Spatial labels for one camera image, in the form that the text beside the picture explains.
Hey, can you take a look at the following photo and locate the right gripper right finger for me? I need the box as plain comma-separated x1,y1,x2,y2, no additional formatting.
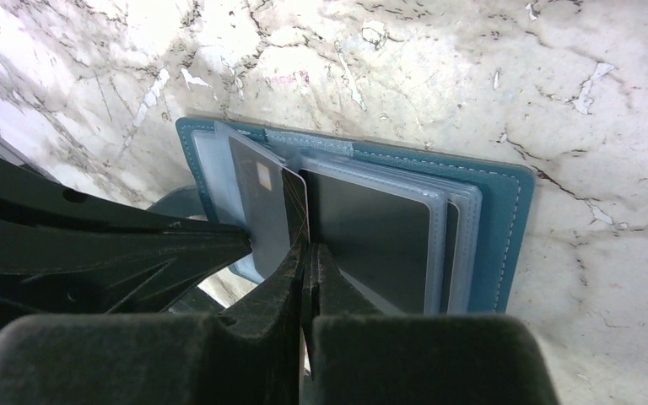
307,244,559,404

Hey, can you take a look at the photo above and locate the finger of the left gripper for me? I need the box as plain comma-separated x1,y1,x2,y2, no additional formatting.
0,159,251,330

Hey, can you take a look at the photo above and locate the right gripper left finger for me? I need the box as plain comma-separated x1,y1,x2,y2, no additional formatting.
0,243,307,404

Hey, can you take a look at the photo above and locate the blue card holder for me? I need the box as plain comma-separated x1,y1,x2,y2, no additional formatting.
153,117,535,315

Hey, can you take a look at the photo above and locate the black VIP credit card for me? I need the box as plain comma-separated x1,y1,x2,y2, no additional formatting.
229,133,309,278

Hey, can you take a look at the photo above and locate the black card in sleeve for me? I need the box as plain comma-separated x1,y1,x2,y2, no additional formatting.
299,169,451,314

